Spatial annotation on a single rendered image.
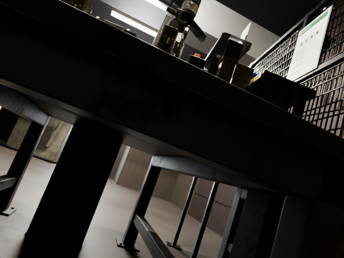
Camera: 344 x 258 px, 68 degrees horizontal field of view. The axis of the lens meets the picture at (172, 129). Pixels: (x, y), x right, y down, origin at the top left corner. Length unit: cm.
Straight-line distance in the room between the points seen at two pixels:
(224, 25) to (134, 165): 410
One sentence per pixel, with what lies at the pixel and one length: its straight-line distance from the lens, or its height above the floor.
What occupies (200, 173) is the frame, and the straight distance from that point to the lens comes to 101.
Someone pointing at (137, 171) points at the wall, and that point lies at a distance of 652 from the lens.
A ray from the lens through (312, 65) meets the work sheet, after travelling 125.
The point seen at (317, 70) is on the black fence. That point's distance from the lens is 120.
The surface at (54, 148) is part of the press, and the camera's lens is 625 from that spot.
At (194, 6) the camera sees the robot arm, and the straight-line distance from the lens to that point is 126.
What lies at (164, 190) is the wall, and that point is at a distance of 672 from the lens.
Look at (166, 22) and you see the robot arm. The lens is 178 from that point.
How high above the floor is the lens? 53
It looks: 11 degrees up
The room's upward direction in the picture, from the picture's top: 20 degrees clockwise
